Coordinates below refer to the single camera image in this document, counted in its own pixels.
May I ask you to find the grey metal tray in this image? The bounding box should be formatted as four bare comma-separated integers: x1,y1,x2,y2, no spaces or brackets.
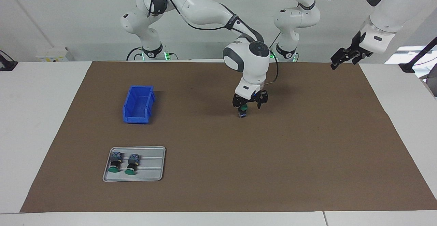
102,146,166,182

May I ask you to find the black table clamp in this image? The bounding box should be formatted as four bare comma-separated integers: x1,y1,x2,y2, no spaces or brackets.
0,50,18,71

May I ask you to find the black angled stand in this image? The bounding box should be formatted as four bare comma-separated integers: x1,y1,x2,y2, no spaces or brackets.
399,37,437,73

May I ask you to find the grey chair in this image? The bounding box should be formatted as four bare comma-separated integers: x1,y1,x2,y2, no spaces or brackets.
419,73,437,97

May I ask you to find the black left base cable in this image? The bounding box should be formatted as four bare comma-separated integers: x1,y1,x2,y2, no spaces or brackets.
269,32,282,54

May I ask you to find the brown paper mat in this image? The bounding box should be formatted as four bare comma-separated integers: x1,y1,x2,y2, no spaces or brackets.
20,61,437,213

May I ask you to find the black right base cable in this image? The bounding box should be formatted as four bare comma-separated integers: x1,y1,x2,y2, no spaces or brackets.
126,47,144,61

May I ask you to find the black base cable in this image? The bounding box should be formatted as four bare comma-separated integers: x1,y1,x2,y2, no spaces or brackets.
269,32,282,54
126,47,144,61

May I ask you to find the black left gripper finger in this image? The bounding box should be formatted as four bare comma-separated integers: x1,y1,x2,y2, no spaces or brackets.
330,47,357,70
352,51,375,65

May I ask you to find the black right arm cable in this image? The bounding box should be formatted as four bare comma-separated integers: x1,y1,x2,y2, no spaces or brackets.
147,0,279,84

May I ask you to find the blue plastic bin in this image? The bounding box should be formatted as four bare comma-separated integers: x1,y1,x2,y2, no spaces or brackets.
122,85,156,124

